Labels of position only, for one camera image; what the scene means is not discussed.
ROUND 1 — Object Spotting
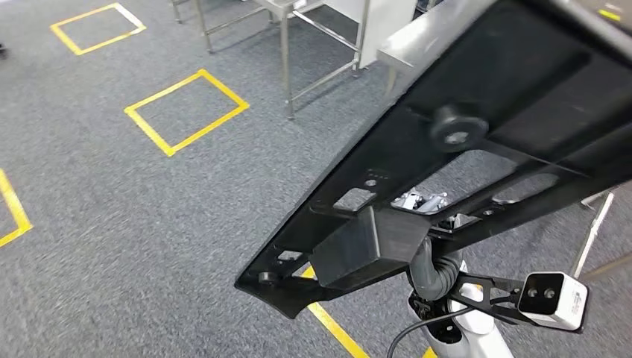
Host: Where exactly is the black plastic bracket part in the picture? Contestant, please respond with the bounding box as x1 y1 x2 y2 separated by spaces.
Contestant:
234 0 632 320

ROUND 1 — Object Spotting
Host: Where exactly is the white cabinet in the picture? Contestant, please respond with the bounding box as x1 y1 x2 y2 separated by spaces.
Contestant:
323 0 418 70

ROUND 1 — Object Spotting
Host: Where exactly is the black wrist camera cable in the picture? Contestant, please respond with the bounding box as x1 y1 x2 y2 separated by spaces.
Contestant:
386 306 475 358

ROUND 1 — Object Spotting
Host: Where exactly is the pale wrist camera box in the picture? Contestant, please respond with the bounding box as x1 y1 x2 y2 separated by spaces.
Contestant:
449 270 590 333

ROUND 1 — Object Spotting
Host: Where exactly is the stainless steel workbench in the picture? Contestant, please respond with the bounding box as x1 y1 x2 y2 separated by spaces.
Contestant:
377 0 632 283

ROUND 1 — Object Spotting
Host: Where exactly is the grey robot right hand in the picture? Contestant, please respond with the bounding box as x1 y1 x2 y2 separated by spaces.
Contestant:
391 189 475 302

